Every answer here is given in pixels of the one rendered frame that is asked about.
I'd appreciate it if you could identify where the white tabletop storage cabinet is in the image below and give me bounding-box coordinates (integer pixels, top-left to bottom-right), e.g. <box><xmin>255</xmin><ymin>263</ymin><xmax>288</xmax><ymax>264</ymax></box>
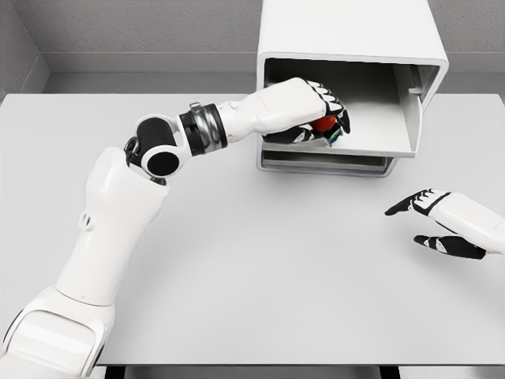
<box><xmin>256</xmin><ymin>0</ymin><xmax>451</xmax><ymax>179</ymax></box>

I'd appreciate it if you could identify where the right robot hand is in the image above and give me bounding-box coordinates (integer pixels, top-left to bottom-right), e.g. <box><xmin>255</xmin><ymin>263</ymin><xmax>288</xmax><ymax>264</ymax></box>
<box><xmin>383</xmin><ymin>188</ymin><xmax>505</xmax><ymax>261</ymax></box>

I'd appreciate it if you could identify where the red and black load switch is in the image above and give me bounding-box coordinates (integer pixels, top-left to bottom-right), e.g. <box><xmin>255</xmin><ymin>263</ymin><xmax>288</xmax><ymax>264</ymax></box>
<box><xmin>310</xmin><ymin>114</ymin><xmax>345</xmax><ymax>148</ymax></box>

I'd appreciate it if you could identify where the white cabinet drawer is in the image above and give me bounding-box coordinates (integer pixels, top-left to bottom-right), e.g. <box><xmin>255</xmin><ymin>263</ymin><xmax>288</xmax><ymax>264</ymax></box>
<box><xmin>260</xmin><ymin>150</ymin><xmax>396</xmax><ymax>175</ymax></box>
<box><xmin>260</xmin><ymin>62</ymin><xmax>424</xmax><ymax>159</ymax></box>

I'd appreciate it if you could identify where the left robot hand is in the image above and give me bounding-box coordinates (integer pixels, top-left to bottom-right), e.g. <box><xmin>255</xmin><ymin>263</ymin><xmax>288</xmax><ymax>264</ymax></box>
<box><xmin>255</xmin><ymin>77</ymin><xmax>352</xmax><ymax>145</ymax></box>

